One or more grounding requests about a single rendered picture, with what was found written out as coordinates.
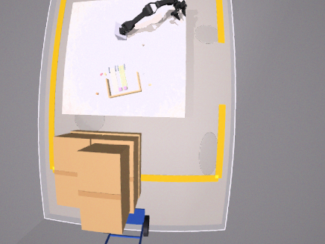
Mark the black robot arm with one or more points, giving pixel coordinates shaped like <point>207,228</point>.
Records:
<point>147,11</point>

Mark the cream strip with cyan polka dots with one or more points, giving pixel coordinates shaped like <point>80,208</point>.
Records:
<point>121,69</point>

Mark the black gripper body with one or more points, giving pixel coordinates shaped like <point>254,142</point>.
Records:
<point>176,10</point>

